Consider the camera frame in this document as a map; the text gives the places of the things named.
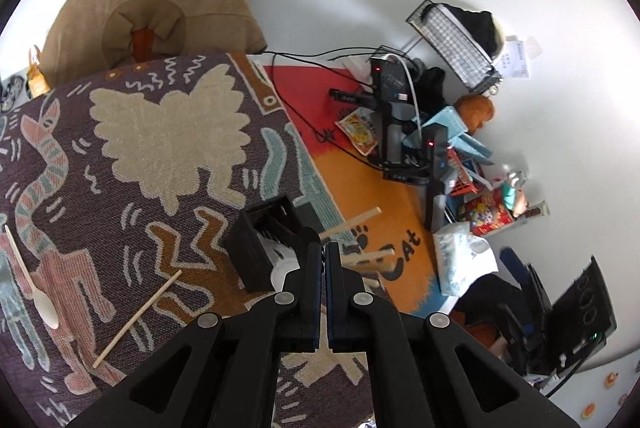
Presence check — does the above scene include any small white plastic spoon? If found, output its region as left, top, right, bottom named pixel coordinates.
left=270, top=258, right=302, bottom=287

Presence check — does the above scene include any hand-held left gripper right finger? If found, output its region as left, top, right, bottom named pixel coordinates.
left=325, top=242, right=576, bottom=428

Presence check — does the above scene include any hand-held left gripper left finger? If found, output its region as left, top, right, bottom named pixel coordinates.
left=65, top=243, right=322, bottom=428

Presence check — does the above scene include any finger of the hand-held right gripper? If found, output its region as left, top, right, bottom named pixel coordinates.
left=499, top=248, right=555, bottom=309
left=492, top=303, right=532, bottom=365

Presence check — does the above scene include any orange plush toy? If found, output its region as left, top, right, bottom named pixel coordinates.
left=453, top=94, right=496, bottom=135

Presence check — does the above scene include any colourful snack bag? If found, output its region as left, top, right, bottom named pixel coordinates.
left=459, top=189, right=517, bottom=237

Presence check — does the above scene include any black cable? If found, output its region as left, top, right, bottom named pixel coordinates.
left=260, top=50, right=401, bottom=173

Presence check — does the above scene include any orange and red mat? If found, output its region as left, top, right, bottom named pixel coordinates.
left=261, top=62, right=452, bottom=315

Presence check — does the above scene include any printed woven blanket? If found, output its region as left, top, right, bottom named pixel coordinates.
left=0, top=52, right=383, bottom=428

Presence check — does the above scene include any yellow snack packet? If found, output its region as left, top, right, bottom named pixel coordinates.
left=336, top=106, right=382, bottom=157

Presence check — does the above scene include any black slotted utensil basket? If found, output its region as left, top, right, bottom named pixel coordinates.
left=222, top=195, right=322, bottom=294

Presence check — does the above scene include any white paper sheet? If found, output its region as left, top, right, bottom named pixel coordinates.
left=497, top=36, right=532, bottom=79

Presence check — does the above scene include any white tissue pack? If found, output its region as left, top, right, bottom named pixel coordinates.
left=432, top=227, right=500, bottom=297

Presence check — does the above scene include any large white plastic spoon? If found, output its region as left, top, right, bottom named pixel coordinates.
left=4, top=224, right=60, bottom=329

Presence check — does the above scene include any LED panel light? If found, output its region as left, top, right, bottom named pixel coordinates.
left=405, top=0, right=504, bottom=96

